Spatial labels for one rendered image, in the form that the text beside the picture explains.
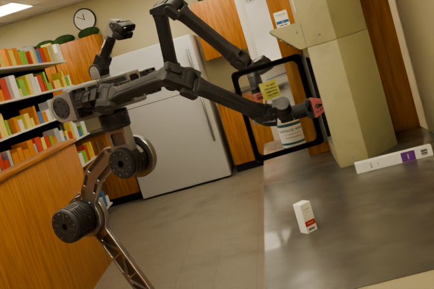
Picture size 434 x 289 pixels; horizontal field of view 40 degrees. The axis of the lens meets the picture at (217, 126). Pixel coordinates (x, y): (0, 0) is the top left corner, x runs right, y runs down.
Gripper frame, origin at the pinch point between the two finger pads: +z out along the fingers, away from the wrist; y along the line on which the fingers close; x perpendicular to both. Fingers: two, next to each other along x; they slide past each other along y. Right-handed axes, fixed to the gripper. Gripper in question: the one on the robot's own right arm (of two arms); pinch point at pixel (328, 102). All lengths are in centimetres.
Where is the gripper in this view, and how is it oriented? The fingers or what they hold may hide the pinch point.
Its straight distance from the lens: 238.3
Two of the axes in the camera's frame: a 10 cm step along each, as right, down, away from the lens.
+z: 9.5, -2.8, -1.3
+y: 1.0, -1.4, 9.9
